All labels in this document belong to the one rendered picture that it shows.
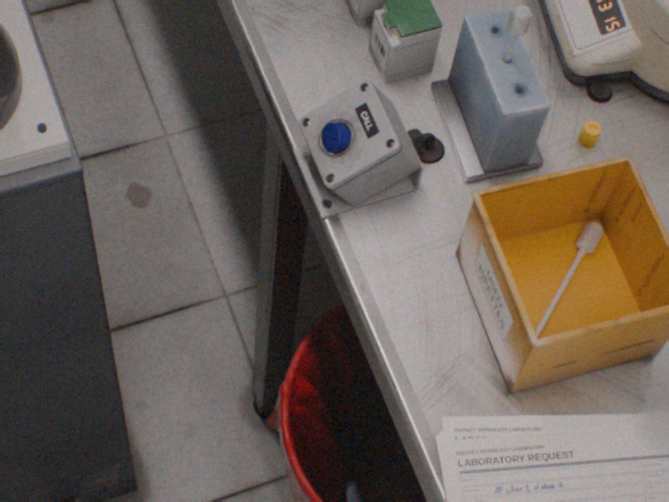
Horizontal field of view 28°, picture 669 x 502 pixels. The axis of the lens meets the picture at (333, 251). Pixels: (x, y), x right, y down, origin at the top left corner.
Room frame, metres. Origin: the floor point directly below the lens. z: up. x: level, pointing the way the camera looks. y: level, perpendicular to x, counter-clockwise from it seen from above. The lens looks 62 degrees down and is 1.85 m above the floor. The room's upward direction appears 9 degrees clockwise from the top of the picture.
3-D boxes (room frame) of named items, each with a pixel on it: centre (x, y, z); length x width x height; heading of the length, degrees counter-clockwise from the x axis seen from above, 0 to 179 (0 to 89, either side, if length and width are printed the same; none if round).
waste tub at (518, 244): (0.51, -0.18, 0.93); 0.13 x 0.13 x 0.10; 25
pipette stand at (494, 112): (0.67, -0.11, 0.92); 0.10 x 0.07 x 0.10; 24
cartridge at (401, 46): (0.72, -0.03, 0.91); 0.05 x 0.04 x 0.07; 119
